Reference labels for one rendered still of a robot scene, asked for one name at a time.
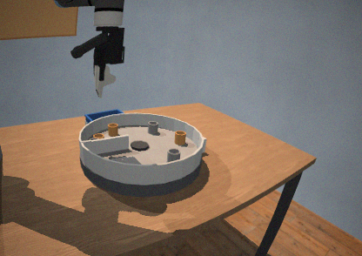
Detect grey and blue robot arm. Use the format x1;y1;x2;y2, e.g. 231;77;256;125
54;0;124;58

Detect bronze bushing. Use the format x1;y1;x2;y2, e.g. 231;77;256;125
174;131;186;145
93;133;104;138
108;124;118;137

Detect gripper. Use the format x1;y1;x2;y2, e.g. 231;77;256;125
93;26;125;98

